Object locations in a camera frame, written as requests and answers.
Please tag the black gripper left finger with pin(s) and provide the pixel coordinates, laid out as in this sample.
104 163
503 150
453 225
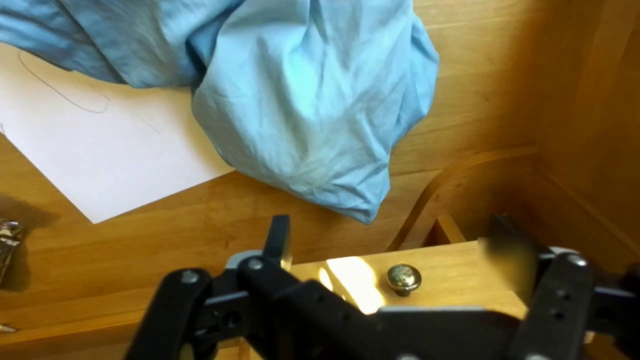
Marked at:
279 241

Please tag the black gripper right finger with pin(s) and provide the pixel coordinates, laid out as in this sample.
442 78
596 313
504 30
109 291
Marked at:
517 257

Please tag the small wooden drawer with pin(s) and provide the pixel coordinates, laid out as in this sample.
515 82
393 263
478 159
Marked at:
455 276

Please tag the metal drawer knob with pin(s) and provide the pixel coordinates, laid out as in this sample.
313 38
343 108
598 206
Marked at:
402 279

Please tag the wooden roll-top desk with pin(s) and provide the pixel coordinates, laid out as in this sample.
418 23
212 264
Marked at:
536 114

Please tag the light blue cloth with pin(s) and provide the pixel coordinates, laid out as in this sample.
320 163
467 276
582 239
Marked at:
303 94

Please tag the white paper sheet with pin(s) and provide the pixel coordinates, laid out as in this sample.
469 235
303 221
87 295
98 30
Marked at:
109 148

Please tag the small metal object on desk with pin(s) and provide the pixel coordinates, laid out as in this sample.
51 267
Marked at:
11 239

